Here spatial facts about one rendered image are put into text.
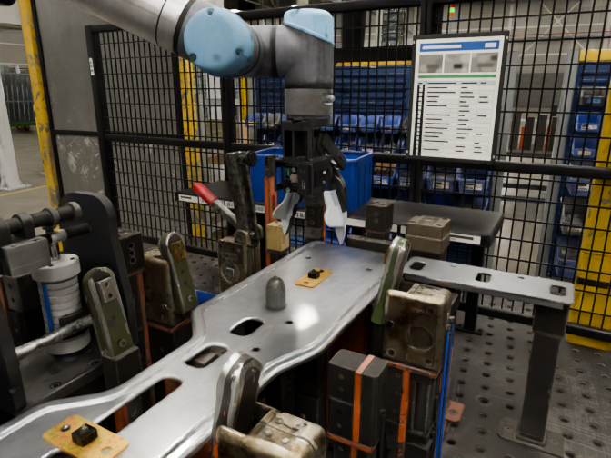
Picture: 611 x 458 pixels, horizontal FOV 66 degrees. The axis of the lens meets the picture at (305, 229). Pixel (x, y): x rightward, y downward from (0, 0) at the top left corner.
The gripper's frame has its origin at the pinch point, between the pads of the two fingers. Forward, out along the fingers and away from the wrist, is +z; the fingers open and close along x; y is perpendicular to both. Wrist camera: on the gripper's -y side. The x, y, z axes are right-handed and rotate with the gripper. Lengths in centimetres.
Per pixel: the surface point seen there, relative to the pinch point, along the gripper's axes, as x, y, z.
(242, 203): -14.0, 1.7, -4.3
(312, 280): 0.5, 1.7, 8.0
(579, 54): 35, -194, -38
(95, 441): 1.0, 46.4, 7.7
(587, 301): 46, -58, 26
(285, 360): 9.1, 24.9, 8.4
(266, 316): 0.8, 16.6, 8.2
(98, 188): -233, -133, 41
